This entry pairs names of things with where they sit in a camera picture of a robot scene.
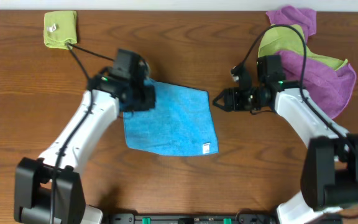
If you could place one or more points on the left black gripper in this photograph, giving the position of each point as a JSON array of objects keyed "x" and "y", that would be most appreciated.
[{"x": 148, "y": 98}]

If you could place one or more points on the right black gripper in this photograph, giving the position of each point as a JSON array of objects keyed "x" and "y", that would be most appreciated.
[{"x": 230, "y": 99}]

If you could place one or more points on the blue microfiber cloth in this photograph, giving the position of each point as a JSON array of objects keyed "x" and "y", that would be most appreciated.
[{"x": 181, "y": 123}]

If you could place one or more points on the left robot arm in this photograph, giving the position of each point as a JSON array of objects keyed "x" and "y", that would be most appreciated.
[{"x": 49, "y": 189}]

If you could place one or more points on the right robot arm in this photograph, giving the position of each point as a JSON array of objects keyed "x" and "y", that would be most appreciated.
[{"x": 329, "y": 180}]

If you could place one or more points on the crumpled green cloth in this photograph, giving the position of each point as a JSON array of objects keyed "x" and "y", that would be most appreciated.
[{"x": 283, "y": 38}]

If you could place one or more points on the folded green cloth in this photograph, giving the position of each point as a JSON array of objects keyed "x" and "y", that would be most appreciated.
[{"x": 60, "y": 29}]

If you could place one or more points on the large purple cloth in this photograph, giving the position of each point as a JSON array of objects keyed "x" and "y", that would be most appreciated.
[{"x": 330, "y": 89}]

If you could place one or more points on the upper purple cloth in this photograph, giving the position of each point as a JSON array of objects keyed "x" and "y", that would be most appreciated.
[{"x": 289, "y": 15}]

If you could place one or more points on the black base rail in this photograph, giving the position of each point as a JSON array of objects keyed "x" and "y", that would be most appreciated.
[{"x": 242, "y": 218}]

